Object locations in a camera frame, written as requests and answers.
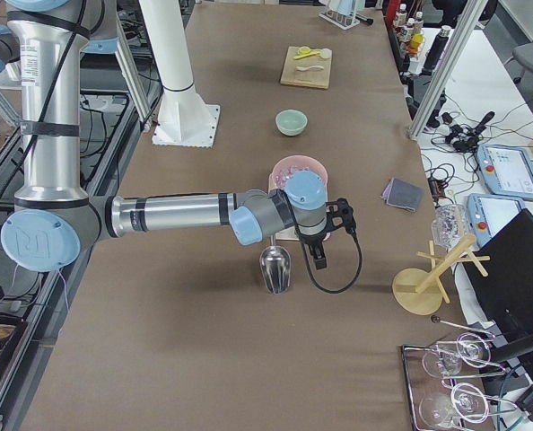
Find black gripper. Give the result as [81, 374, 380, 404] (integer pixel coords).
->
[298, 198, 354, 269]

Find white ceramic spoon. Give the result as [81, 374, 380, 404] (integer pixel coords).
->
[295, 65, 325, 73]

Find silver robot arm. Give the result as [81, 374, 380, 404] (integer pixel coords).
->
[0, 1, 356, 272]

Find metal ice scoop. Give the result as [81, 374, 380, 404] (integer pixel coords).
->
[259, 235, 292, 295]

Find pink bowl of ice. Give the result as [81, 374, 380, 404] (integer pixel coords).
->
[268, 155, 328, 190]

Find mint green bowl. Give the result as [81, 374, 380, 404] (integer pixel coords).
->
[275, 110, 308, 136]

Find yellow plastic spoon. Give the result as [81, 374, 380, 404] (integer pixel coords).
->
[293, 46, 320, 60]

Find beige plastic tray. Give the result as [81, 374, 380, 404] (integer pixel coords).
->
[267, 169, 310, 241]

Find wooden cup tree stand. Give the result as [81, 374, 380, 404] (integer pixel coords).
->
[392, 233, 491, 316]

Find grey folded cloth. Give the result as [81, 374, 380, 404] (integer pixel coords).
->
[381, 178, 424, 212]

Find clear glass mug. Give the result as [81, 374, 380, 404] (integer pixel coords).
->
[432, 204, 471, 250]

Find teach pendant tablet near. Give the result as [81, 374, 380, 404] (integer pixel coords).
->
[467, 193, 526, 247]

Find teach pendant tablet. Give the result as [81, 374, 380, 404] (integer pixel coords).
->
[476, 144, 533, 201]
[467, 193, 526, 247]

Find bamboo cutting board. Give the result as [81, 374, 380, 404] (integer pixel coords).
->
[280, 46, 332, 90]

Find black monitor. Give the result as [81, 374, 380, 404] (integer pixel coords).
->
[464, 209, 533, 335]

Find teach pendant tablet far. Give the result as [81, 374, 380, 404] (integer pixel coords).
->
[476, 144, 533, 201]

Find black water bottle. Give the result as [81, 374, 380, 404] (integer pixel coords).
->
[422, 25, 451, 75]

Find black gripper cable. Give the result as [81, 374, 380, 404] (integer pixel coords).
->
[300, 228, 363, 295]

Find wire glass rack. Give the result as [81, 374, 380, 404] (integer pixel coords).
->
[400, 329, 520, 430]

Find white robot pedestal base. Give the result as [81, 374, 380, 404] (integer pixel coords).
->
[140, 0, 220, 148]

